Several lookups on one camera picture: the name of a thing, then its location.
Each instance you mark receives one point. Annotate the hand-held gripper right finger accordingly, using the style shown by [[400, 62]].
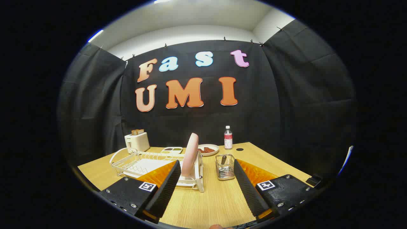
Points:
[[249, 190]]

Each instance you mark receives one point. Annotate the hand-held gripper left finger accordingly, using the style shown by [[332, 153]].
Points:
[[165, 190]]

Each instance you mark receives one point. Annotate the pink plate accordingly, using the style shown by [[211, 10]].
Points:
[[190, 152]]

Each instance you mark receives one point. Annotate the white divided snack dish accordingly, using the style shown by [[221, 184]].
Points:
[[171, 150]]

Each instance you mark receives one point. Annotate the white round food plate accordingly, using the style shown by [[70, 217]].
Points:
[[214, 147]]

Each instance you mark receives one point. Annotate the clear bottle with red label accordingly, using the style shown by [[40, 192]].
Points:
[[228, 140]]

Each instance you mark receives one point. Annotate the cream toaster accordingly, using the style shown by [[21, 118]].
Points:
[[138, 142]]

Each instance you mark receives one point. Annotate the red food pieces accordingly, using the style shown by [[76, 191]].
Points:
[[208, 149]]

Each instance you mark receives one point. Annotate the small black block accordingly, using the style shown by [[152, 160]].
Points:
[[314, 181]]

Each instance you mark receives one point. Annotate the black backdrop cloth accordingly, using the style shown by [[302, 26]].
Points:
[[197, 127]]

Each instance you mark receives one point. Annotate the row of cloth clips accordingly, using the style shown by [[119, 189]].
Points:
[[224, 38]]

